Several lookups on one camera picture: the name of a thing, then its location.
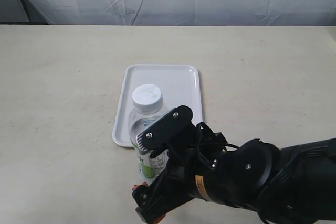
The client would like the white rectangular plastic tray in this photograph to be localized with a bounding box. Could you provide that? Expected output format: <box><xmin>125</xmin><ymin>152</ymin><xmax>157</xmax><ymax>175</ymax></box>
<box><xmin>112</xmin><ymin>64</ymin><xmax>204</xmax><ymax>147</ymax></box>

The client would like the clear plastic water bottle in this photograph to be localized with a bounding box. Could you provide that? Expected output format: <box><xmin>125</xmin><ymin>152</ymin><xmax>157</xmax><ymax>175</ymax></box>
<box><xmin>128</xmin><ymin>84</ymin><xmax>169</xmax><ymax>185</ymax></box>

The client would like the black cable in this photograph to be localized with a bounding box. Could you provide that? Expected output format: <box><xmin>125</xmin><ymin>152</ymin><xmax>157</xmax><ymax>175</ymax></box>
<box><xmin>167</xmin><ymin>122</ymin><xmax>241</xmax><ymax>168</ymax></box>

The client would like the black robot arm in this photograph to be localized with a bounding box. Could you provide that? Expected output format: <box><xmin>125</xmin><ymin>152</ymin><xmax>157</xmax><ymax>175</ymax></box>
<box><xmin>132</xmin><ymin>105</ymin><xmax>335</xmax><ymax>223</ymax></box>

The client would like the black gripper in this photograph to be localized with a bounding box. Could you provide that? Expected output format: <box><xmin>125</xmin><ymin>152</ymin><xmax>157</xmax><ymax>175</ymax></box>
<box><xmin>132</xmin><ymin>105</ymin><xmax>236</xmax><ymax>223</ymax></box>

